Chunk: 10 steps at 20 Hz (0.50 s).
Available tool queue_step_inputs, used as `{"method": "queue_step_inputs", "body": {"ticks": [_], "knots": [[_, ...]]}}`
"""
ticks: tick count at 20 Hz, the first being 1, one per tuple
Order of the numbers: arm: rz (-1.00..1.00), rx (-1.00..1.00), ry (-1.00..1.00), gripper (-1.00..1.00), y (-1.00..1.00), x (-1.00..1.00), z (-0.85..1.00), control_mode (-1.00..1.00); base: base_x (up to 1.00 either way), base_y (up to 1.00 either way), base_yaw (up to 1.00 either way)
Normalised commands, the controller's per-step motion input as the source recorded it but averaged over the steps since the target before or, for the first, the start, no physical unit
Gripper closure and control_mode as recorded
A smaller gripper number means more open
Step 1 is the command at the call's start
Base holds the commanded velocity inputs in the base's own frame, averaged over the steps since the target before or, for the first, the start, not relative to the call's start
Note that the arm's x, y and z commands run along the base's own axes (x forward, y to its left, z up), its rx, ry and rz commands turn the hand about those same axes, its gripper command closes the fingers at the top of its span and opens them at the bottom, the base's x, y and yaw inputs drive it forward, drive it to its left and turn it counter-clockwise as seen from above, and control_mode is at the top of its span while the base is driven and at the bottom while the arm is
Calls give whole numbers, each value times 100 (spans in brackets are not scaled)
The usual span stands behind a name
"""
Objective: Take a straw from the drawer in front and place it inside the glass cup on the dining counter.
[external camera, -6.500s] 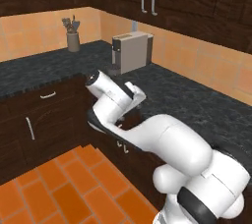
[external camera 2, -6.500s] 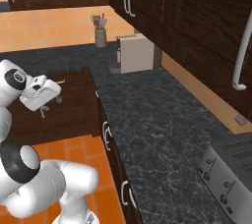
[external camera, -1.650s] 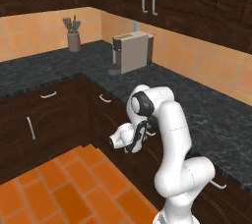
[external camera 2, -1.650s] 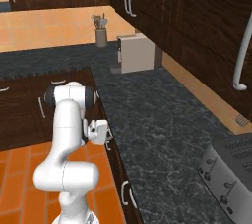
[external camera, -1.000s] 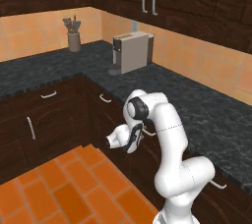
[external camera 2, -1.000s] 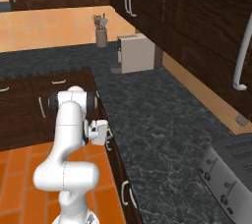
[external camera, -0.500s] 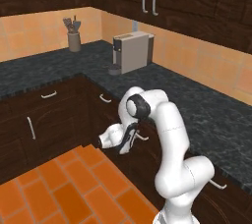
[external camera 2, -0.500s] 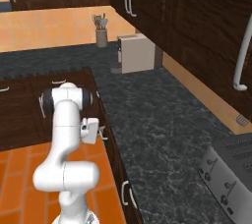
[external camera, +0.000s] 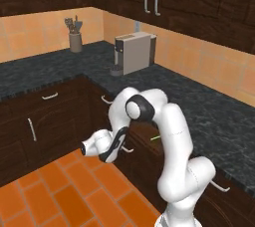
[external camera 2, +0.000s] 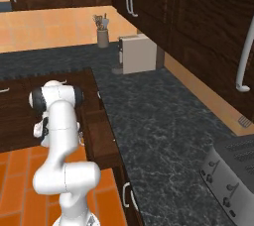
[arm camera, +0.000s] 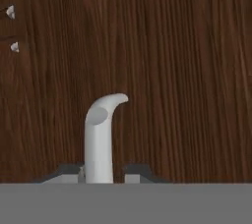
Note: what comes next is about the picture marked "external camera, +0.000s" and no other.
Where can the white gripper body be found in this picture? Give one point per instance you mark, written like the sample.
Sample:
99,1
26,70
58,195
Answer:
94,144

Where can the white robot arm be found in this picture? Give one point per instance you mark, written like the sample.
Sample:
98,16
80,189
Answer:
176,144

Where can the dark wood drawer front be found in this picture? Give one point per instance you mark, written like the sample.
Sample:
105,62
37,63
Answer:
229,204
36,100
96,95

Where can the dark wood open drawer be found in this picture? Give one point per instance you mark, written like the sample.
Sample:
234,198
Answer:
146,138

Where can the beige coffee machine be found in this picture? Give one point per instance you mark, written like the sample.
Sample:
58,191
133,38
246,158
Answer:
134,53

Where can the grey utensil pot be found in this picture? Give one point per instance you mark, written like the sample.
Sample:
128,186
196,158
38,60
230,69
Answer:
75,43

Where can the dark spatula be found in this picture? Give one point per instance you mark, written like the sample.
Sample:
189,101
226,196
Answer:
78,25

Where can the grey whisk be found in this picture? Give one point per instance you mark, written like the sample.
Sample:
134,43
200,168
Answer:
69,24

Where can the grey wall socket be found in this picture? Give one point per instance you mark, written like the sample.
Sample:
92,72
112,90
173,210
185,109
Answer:
137,26

